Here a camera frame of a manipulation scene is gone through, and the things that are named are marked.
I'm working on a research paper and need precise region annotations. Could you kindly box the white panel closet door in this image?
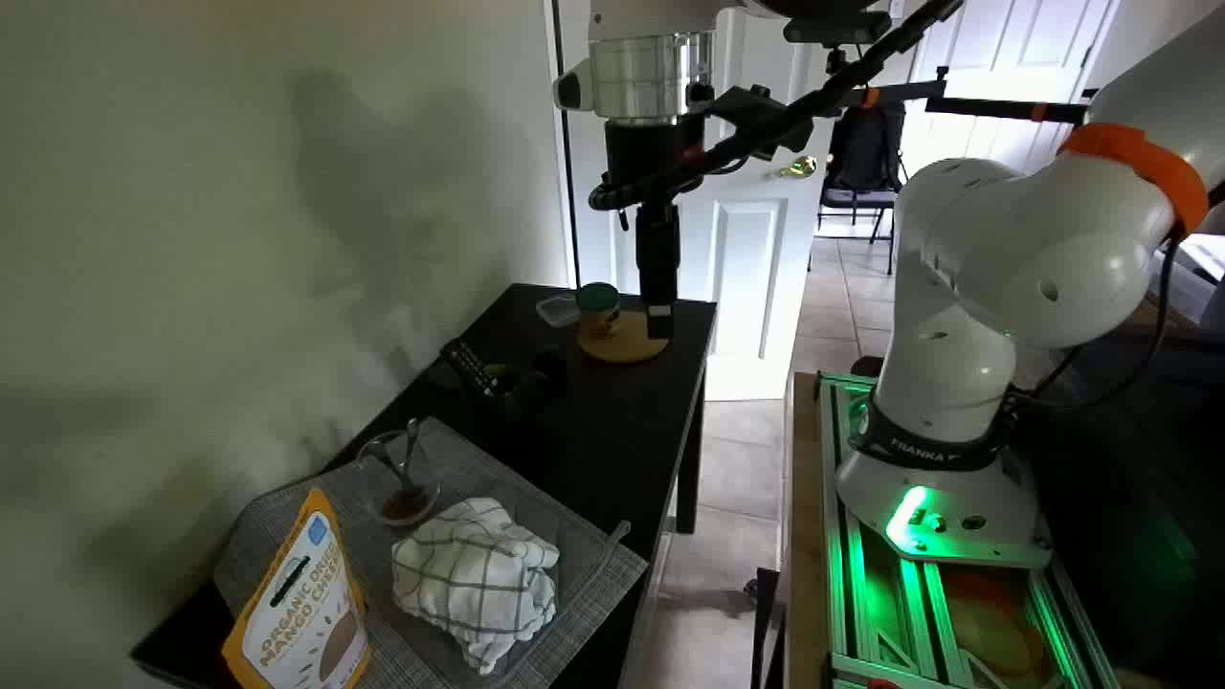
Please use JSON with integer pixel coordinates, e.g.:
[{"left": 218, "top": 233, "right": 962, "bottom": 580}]
[{"left": 897, "top": 0, "right": 1122, "bottom": 176}]

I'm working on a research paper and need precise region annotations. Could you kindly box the black backpack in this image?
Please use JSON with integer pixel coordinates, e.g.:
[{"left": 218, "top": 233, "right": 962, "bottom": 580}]
[{"left": 823, "top": 101, "right": 910, "bottom": 197}]

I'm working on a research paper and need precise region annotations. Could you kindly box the green cup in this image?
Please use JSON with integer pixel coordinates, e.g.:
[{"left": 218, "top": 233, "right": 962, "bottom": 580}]
[{"left": 572, "top": 281, "right": 624, "bottom": 323}]

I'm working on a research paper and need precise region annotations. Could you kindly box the metal spoon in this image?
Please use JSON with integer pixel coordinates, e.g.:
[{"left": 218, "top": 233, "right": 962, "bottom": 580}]
[{"left": 394, "top": 419, "right": 429, "bottom": 495}]

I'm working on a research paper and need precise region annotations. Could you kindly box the wide orange strap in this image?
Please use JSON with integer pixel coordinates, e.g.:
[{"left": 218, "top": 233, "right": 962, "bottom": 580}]
[{"left": 1055, "top": 119, "right": 1215, "bottom": 241}]

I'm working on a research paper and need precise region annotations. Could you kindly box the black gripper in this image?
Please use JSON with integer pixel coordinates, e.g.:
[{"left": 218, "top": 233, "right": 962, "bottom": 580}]
[{"left": 602, "top": 116, "right": 708, "bottom": 337}]

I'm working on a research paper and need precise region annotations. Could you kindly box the orange food packet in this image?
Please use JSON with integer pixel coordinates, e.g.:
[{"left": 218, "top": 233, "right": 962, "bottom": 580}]
[{"left": 218, "top": 485, "right": 375, "bottom": 689}]

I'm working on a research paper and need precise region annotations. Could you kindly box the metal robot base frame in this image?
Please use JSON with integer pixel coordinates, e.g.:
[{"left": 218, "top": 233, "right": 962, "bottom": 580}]
[{"left": 815, "top": 369, "right": 1124, "bottom": 689}]

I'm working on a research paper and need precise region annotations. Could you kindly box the white checked cloth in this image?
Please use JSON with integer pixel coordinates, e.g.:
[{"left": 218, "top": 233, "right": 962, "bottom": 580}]
[{"left": 385, "top": 495, "right": 567, "bottom": 678}]

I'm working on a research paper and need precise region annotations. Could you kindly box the grey place mat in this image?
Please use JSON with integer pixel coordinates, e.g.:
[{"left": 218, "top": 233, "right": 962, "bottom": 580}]
[{"left": 207, "top": 412, "right": 650, "bottom": 689}]

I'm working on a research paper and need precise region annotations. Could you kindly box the brown round mat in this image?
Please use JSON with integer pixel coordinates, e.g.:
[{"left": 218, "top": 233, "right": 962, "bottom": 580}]
[{"left": 574, "top": 308, "right": 674, "bottom": 369}]

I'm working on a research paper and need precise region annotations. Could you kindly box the small black flat object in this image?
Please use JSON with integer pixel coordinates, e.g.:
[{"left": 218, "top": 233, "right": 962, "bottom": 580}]
[{"left": 438, "top": 337, "right": 495, "bottom": 389}]

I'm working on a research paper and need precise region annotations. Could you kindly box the black table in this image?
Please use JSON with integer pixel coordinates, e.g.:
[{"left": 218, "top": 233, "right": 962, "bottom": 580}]
[{"left": 126, "top": 281, "right": 720, "bottom": 689}]

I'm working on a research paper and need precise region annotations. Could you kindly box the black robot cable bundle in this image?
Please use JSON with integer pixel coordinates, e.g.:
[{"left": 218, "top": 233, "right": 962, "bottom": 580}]
[{"left": 584, "top": 0, "right": 969, "bottom": 216}]

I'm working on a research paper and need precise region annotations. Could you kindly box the dark folding chair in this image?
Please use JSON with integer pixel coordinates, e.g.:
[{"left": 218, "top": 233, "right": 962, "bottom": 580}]
[{"left": 815, "top": 184, "right": 902, "bottom": 281}]

